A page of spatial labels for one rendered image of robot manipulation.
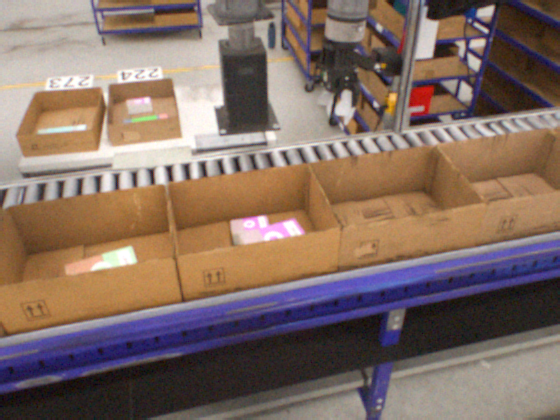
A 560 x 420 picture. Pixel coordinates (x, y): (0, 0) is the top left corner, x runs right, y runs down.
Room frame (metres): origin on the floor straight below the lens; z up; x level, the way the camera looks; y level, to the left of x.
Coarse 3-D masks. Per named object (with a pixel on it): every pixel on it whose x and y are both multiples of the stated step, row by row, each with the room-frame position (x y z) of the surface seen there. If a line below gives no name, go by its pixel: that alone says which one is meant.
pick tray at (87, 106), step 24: (48, 96) 2.07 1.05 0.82; (72, 96) 2.09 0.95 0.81; (96, 96) 2.11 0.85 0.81; (24, 120) 1.83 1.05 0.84; (48, 120) 1.98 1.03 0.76; (72, 120) 1.97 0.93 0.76; (96, 120) 1.84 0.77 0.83; (24, 144) 1.70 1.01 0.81; (48, 144) 1.71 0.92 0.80; (72, 144) 1.73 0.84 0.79; (96, 144) 1.75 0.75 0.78
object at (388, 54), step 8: (376, 48) 1.95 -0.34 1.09; (384, 48) 1.94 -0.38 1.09; (392, 48) 1.95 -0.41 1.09; (376, 56) 1.91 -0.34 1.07; (384, 56) 1.91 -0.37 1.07; (392, 56) 1.91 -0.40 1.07; (400, 56) 1.92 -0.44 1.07; (384, 64) 1.94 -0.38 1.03; (392, 64) 1.93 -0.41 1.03; (384, 72) 1.93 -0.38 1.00
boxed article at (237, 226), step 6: (264, 216) 1.11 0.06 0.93; (234, 222) 1.09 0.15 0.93; (240, 222) 1.09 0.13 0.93; (246, 222) 1.09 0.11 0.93; (252, 222) 1.09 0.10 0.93; (258, 222) 1.09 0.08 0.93; (264, 222) 1.09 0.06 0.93; (234, 228) 1.06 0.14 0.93; (240, 228) 1.06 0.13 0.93; (246, 228) 1.06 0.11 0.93; (252, 228) 1.06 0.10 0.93; (258, 228) 1.06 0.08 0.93; (234, 234) 1.04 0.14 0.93; (234, 240) 1.04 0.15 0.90
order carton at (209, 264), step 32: (192, 192) 1.12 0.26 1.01; (224, 192) 1.15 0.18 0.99; (256, 192) 1.17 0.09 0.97; (288, 192) 1.19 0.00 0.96; (320, 192) 1.08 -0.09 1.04; (192, 224) 1.12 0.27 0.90; (224, 224) 1.13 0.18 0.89; (320, 224) 1.07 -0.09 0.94; (192, 256) 0.84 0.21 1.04; (224, 256) 0.86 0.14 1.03; (256, 256) 0.87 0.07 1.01; (288, 256) 0.89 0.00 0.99; (320, 256) 0.91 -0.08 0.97; (192, 288) 0.84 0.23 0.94; (224, 288) 0.85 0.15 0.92; (256, 288) 0.87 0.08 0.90
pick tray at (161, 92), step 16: (144, 80) 2.18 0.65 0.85; (160, 80) 2.20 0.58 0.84; (112, 96) 2.14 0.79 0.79; (128, 96) 2.16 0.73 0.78; (144, 96) 2.17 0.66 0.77; (160, 96) 2.19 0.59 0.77; (112, 112) 2.02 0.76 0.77; (128, 112) 2.05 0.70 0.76; (144, 112) 2.04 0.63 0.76; (160, 112) 2.05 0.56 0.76; (176, 112) 2.05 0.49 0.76; (112, 128) 1.78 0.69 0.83; (128, 128) 1.79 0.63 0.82; (144, 128) 1.81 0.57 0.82; (160, 128) 1.82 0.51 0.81; (176, 128) 1.84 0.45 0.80; (112, 144) 1.78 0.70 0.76; (128, 144) 1.79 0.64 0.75
